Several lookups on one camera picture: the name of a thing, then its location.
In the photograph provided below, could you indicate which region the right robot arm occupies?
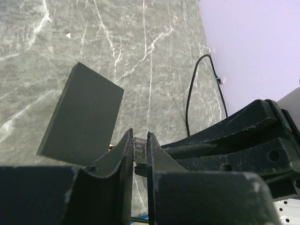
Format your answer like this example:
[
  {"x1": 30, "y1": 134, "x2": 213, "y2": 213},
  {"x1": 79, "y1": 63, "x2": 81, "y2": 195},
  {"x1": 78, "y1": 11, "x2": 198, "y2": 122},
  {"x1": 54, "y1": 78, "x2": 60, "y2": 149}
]
[{"x1": 163, "y1": 89, "x2": 300, "y2": 225}]

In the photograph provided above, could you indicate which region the grey ethernet cable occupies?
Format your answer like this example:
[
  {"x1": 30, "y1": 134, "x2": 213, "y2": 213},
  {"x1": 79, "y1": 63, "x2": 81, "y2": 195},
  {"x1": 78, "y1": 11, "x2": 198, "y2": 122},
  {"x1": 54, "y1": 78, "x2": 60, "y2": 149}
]
[{"x1": 133, "y1": 136, "x2": 149, "y2": 181}]

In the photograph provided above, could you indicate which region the blue ethernet cable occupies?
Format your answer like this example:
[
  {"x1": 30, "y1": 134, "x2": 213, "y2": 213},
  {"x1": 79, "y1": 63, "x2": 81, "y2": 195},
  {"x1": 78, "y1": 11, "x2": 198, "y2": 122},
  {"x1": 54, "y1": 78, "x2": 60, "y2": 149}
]
[{"x1": 131, "y1": 215, "x2": 150, "y2": 223}]

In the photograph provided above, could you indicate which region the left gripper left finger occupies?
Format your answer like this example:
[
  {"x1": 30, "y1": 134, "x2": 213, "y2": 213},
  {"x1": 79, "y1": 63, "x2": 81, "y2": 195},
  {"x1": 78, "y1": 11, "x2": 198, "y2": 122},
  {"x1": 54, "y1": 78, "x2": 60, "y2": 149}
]
[{"x1": 62, "y1": 129, "x2": 134, "y2": 225}]

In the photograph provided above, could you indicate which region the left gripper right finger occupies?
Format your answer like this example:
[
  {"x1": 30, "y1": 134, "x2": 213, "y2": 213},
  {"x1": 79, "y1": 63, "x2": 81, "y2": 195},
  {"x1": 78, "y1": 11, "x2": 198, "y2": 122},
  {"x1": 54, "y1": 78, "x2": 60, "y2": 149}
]
[{"x1": 146, "y1": 132, "x2": 195, "y2": 225}]

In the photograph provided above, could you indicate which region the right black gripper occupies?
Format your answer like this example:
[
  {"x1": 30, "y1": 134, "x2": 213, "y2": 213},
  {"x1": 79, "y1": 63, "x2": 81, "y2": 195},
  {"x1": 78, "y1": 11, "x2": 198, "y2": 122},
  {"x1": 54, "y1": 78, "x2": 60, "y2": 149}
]
[{"x1": 162, "y1": 99, "x2": 300, "y2": 199}]

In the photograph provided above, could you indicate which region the black network switch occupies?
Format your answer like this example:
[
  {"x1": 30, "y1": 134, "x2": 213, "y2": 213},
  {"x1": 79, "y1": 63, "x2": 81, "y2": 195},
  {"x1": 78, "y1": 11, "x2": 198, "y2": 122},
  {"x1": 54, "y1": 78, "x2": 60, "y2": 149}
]
[{"x1": 37, "y1": 62, "x2": 124, "y2": 165}]

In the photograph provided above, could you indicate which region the long black ethernet cable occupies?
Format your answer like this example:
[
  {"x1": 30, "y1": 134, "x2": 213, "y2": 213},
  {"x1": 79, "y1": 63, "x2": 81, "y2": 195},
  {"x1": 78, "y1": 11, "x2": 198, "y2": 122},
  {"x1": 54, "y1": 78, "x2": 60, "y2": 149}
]
[{"x1": 185, "y1": 48, "x2": 229, "y2": 136}]

